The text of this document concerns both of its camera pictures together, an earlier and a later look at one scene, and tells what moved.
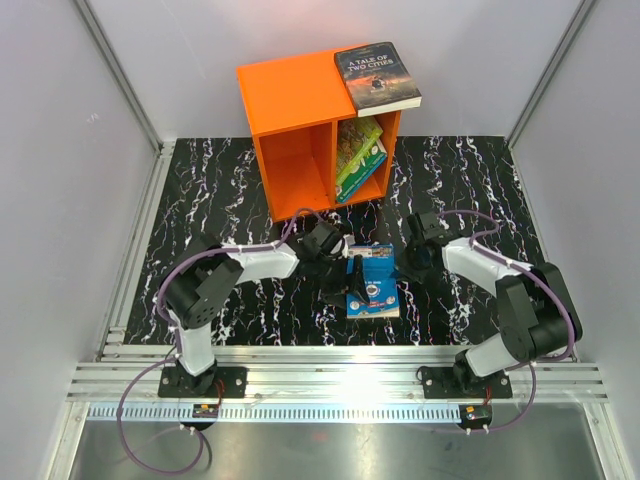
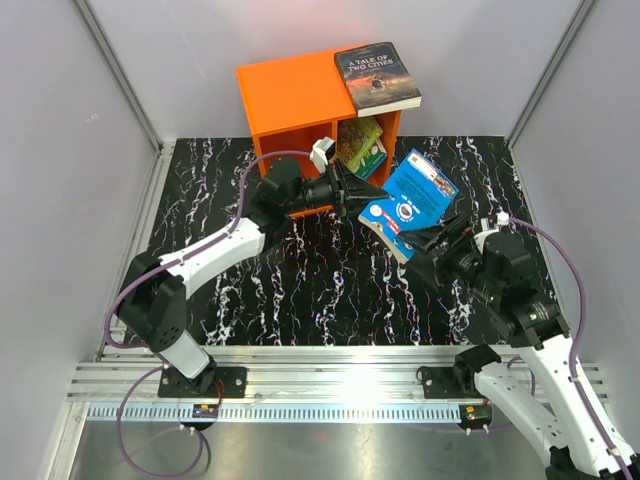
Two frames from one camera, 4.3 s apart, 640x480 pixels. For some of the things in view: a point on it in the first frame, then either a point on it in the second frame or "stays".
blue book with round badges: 380,283 to 419,194
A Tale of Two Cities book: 378,80 stays
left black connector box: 205,410 stays
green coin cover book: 373,159 stays
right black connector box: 475,415 stays
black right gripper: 405,272 to 458,233
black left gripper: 334,294 to 348,189
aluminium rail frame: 118,375 stays
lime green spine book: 356,139 stays
